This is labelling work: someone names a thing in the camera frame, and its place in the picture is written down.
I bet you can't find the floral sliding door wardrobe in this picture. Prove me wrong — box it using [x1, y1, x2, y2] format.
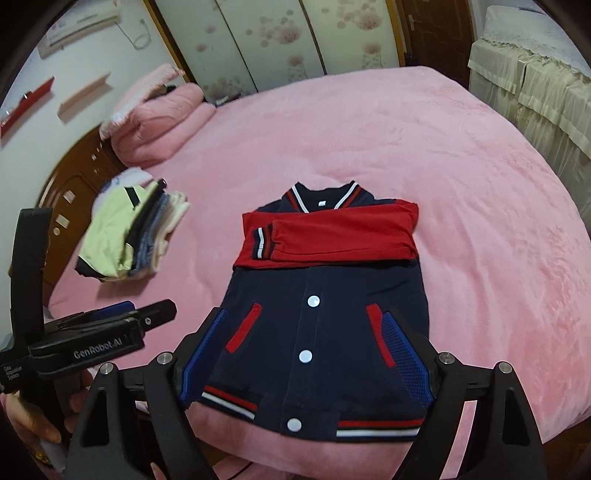
[143, 0, 408, 101]

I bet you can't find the red wall shelf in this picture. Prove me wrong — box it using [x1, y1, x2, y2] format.
[0, 76, 56, 138]

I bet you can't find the brown wooden headboard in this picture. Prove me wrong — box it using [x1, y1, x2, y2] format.
[37, 134, 125, 298]

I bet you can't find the blue denim folded garment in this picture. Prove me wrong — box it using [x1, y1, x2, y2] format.
[128, 185, 172, 277]

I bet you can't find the beige wall shelf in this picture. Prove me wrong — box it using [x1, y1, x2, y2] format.
[58, 71, 114, 122]

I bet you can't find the stack of folded clothes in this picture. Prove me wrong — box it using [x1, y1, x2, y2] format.
[76, 184, 160, 281]

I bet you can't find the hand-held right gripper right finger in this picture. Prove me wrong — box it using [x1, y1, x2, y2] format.
[369, 310, 543, 480]

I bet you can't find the pink fleece bed blanket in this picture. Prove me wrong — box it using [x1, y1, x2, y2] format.
[46, 65, 591, 480]

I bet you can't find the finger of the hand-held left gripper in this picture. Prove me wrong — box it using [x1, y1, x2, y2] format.
[88, 300, 138, 322]
[58, 299, 178, 332]

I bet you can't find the white air conditioner cable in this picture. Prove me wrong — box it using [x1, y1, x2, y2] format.
[115, 18, 154, 50]

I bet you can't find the navy and red varsity jacket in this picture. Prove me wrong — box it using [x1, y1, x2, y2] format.
[191, 181, 437, 445]

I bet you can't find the pink folded quilt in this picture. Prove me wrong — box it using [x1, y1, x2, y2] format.
[99, 64, 218, 169]

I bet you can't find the dark wooden door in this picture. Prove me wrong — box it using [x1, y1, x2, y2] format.
[401, 0, 491, 88]

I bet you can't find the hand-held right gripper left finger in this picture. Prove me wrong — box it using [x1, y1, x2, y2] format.
[65, 307, 229, 480]

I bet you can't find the cream folded garment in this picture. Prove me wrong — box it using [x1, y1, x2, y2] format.
[148, 191, 191, 273]

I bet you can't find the person's left hand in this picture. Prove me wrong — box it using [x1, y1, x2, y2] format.
[0, 369, 95, 464]

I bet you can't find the white air conditioner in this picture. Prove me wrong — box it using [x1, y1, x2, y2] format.
[38, 0, 124, 59]

